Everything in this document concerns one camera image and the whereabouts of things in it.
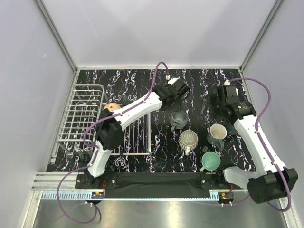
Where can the tan ceramic mug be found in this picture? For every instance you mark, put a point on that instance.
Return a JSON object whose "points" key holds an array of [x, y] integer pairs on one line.
{"points": [[112, 106]]}

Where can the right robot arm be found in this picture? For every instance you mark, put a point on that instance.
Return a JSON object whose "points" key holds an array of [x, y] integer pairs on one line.
{"points": [[272, 179]]}

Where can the metal wire dish rack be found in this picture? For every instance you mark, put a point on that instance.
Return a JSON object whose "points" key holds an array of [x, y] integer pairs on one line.
{"points": [[87, 125]]}

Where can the white slotted cable duct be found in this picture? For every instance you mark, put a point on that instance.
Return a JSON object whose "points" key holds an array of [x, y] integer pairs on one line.
{"points": [[73, 195]]}

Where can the dark green cup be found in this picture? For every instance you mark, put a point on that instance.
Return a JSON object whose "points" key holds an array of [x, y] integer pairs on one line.
{"points": [[230, 129]]}

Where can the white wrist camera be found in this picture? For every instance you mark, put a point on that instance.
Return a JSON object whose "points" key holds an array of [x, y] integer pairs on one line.
{"points": [[230, 88], [171, 81]]}

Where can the ribbed grey mug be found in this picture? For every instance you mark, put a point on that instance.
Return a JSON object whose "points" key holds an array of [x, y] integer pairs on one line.
{"points": [[188, 141]]}

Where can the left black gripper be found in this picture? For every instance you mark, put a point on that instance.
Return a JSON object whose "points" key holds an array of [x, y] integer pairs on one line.
{"points": [[178, 100]]}

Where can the mint green mug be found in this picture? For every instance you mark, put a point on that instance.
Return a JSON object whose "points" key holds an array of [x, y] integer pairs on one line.
{"points": [[210, 161]]}

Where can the dark mug cream interior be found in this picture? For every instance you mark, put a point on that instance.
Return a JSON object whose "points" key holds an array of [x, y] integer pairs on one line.
{"points": [[217, 133]]}

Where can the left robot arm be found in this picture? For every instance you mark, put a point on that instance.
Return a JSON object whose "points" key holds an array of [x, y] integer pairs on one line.
{"points": [[123, 118]]}

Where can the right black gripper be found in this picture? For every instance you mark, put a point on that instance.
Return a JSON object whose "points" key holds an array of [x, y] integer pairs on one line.
{"points": [[214, 100]]}

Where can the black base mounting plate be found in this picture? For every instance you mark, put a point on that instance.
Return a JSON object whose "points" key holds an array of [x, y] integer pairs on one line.
{"points": [[115, 180]]}

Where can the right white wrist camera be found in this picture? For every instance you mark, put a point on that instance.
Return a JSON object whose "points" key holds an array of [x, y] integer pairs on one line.
{"points": [[230, 88]]}

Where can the grey glazed mug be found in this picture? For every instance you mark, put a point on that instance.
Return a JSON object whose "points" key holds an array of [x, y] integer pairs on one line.
{"points": [[178, 120]]}

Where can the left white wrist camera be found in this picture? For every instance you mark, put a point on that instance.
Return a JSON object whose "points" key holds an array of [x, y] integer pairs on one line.
{"points": [[171, 81]]}

